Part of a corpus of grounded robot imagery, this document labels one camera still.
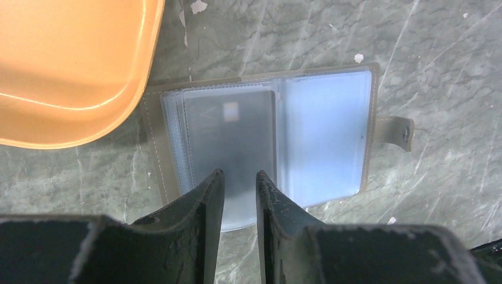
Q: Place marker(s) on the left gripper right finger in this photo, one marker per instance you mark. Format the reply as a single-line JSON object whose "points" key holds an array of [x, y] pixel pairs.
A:
{"points": [[295, 247]]}

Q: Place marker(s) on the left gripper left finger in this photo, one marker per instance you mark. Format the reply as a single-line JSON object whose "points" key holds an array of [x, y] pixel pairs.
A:
{"points": [[175, 244]]}

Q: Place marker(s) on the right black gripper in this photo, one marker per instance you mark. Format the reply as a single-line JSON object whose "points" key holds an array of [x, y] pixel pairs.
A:
{"points": [[488, 260]]}

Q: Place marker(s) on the grey card holder wallet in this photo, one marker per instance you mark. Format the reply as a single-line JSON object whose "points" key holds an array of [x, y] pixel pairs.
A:
{"points": [[310, 130]]}

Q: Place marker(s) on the grey VIP card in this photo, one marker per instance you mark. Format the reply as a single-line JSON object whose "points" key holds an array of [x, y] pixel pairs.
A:
{"points": [[234, 133]]}

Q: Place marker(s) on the orange oval tray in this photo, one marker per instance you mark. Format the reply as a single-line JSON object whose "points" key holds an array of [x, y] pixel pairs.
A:
{"points": [[73, 71]]}

